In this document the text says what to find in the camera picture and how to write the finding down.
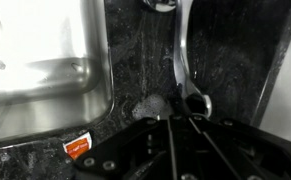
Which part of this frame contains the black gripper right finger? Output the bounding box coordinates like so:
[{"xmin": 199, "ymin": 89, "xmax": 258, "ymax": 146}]
[{"xmin": 171, "ymin": 114, "xmax": 291, "ymax": 180}]

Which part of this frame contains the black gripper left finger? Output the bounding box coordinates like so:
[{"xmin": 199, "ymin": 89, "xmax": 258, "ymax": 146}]
[{"xmin": 73, "ymin": 118, "xmax": 172, "ymax": 180}]

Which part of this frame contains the chrome faucet handle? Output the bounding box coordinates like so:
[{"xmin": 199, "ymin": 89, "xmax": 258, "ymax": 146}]
[{"xmin": 173, "ymin": 0, "xmax": 212, "ymax": 117}]

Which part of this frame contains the stainless steel sink basin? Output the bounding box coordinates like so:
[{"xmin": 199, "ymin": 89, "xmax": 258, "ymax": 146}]
[{"xmin": 0, "ymin": 0, "xmax": 113, "ymax": 145}]

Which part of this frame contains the orange white packet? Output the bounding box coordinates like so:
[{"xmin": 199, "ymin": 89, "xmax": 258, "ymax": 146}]
[{"xmin": 63, "ymin": 132, "xmax": 93, "ymax": 159}]

